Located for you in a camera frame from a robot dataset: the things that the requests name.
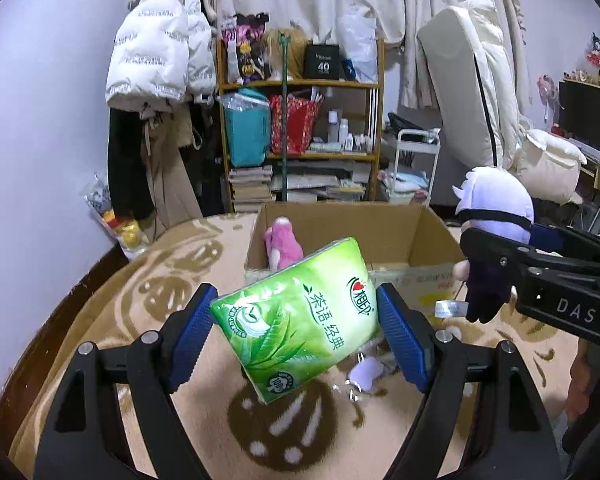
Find purple patterned packet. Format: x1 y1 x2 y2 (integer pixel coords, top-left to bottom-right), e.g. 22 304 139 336
221 12 271 85

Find white trolley cart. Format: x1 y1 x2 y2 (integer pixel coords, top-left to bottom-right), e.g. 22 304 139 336
380 112 442 208

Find black box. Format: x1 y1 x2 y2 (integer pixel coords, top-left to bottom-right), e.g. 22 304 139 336
304 43 342 81

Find group of cosmetic bottles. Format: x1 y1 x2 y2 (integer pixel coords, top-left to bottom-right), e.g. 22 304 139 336
327 110 378 153

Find teal bag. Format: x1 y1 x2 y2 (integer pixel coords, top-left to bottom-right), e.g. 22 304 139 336
220 89 272 168

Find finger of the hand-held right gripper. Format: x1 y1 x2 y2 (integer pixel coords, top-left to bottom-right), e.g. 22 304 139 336
530 224 600 261
460 227 600 281

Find beige hanging trousers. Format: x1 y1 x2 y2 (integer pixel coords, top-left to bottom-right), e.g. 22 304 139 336
140 107 203 241

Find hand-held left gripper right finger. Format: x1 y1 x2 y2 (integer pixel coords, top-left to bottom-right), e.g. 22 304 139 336
375 282 563 480

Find white puffer jacket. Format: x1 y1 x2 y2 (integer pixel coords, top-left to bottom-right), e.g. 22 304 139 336
105 0 217 111

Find cardboard box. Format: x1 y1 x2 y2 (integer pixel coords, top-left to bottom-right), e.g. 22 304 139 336
244 202 468 321

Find stack of books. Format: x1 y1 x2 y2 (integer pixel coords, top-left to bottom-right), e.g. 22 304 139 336
228 165 276 213

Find purple plush doll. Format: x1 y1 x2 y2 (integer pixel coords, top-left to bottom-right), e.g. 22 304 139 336
452 166 536 324

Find green pole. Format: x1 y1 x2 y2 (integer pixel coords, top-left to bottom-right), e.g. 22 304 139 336
276 30 292 203

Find green tissue pack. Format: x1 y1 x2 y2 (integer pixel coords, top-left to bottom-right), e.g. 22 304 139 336
209 236 382 406

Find wooden shelf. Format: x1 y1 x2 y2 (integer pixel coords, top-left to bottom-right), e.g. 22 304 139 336
215 35 387 213

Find blonde wig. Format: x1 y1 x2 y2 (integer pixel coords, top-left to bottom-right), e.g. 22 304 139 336
264 27 311 81

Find pink plush toy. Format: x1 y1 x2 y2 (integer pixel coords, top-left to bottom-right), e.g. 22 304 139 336
263 216 305 270

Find dark hanging clothes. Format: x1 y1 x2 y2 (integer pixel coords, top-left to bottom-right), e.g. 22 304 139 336
180 100 231 218

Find clear plastic bag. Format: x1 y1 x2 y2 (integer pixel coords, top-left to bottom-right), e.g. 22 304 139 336
336 12 378 83

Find red bag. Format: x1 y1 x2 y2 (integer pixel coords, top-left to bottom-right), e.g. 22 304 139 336
270 94 323 156

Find white folded mattress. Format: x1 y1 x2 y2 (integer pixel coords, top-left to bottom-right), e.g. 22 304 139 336
416 0 533 173

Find person's right hand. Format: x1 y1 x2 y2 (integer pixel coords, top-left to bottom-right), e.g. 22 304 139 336
566 342 600 423

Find black monitor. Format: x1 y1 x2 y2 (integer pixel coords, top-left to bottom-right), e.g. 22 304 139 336
559 80 600 156

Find pink fan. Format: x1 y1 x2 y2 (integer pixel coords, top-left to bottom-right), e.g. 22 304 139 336
537 75 561 126

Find pile of papers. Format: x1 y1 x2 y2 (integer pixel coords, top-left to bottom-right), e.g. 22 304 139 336
275 172 368 203

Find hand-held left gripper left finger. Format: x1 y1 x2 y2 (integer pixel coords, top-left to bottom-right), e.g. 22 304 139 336
32 282 218 480

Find printed plastic bag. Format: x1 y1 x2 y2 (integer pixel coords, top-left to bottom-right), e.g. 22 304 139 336
82 175 151 261

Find black hanging garment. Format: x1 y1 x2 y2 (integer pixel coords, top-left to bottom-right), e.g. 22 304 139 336
107 107 153 218

